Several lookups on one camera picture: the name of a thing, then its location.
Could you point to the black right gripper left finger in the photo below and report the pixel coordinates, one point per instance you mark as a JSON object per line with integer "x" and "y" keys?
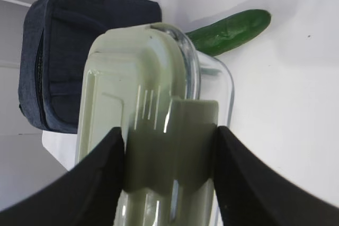
{"x": 86, "y": 195}

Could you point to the green cucumber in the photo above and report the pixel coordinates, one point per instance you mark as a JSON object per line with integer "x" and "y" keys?
{"x": 230, "y": 32}

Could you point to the navy blue lunch bag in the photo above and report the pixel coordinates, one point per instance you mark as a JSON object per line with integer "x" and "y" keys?
{"x": 57, "y": 36}

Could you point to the green lidded glass food container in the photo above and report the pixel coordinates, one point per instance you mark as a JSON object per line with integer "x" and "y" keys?
{"x": 167, "y": 98}

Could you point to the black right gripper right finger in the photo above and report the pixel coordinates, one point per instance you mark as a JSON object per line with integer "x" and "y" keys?
{"x": 251, "y": 193}

